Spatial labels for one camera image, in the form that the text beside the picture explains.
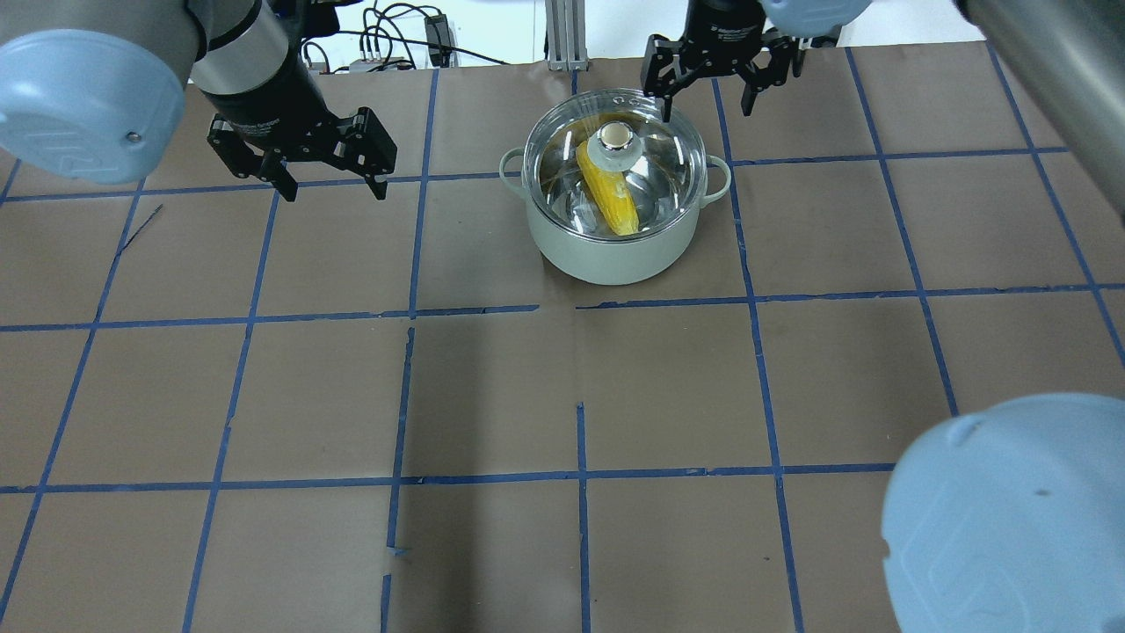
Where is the aluminium frame post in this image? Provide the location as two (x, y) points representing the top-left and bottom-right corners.
(543, 0), (590, 72)

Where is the yellow corn cob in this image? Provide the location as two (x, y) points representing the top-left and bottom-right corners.
(576, 141), (640, 236)

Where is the glass pot lid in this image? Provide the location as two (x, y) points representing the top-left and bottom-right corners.
(513, 88), (730, 242)

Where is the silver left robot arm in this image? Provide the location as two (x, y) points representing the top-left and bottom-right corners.
(1, 1), (397, 201)

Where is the pale green cooking pot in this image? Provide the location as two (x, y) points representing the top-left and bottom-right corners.
(498, 88), (732, 287)

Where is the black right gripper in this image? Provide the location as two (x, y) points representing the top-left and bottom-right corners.
(642, 1), (806, 123)

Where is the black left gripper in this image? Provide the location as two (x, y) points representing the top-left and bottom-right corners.
(207, 62), (398, 204)

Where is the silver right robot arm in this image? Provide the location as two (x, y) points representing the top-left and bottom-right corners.
(584, 1), (1122, 632)

